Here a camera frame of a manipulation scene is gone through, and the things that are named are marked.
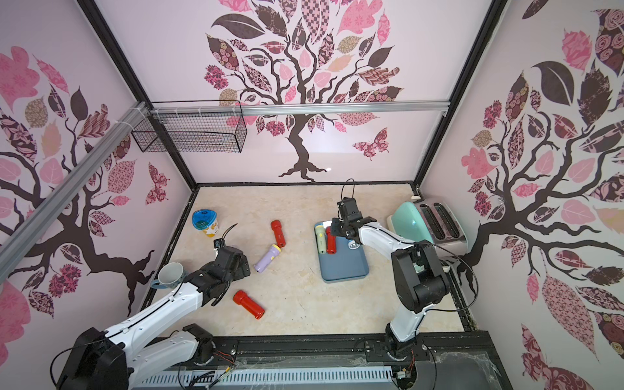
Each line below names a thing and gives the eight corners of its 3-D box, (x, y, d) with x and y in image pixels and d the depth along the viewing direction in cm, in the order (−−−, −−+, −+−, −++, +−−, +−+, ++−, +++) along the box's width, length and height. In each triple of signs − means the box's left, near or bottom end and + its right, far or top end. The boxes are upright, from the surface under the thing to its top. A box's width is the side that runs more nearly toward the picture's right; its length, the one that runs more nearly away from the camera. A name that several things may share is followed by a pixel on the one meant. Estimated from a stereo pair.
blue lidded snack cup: (202, 242, 102) (192, 227, 93) (201, 226, 107) (191, 211, 98) (220, 236, 103) (212, 222, 95) (218, 222, 108) (210, 206, 100)
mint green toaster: (397, 263, 95) (412, 236, 80) (388, 225, 108) (400, 195, 92) (447, 263, 95) (472, 236, 80) (433, 225, 108) (452, 195, 92)
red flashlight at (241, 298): (233, 301, 86) (230, 298, 83) (241, 291, 88) (239, 288, 85) (259, 321, 81) (257, 318, 79) (267, 310, 84) (265, 307, 81)
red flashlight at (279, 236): (277, 248, 99) (276, 245, 97) (270, 224, 107) (270, 221, 105) (287, 245, 100) (287, 242, 98) (280, 221, 108) (279, 218, 106)
